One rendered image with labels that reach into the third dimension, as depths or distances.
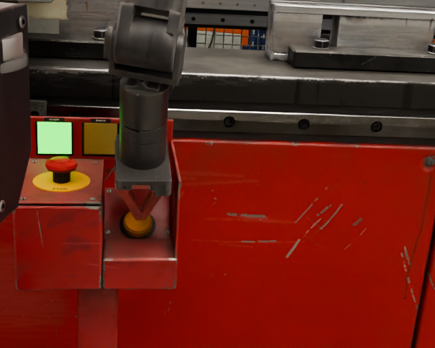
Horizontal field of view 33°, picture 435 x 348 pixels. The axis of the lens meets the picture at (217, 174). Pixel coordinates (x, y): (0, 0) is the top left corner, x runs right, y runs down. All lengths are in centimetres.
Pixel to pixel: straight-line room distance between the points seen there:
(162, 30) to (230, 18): 72
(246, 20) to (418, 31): 37
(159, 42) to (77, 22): 46
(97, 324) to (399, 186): 56
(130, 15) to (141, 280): 33
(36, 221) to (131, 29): 26
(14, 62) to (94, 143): 47
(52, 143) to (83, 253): 18
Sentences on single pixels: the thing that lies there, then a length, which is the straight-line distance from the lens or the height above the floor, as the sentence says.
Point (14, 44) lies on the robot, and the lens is 57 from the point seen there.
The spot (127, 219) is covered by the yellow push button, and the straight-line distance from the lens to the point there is 97.
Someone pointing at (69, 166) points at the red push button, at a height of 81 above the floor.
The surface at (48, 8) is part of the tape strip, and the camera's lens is 125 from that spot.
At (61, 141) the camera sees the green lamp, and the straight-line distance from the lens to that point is 102.
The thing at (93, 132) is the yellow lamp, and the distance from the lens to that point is 102.
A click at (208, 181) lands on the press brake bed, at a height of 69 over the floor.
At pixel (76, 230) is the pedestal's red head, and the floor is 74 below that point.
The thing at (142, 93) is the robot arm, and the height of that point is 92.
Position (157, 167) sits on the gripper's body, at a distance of 89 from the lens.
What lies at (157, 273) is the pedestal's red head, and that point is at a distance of 93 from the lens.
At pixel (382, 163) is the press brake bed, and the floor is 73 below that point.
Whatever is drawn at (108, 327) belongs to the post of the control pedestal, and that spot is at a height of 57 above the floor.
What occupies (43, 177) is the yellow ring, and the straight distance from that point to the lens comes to 97.
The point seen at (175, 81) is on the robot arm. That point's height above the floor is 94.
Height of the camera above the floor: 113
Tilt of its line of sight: 21 degrees down
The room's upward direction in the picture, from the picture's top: 4 degrees clockwise
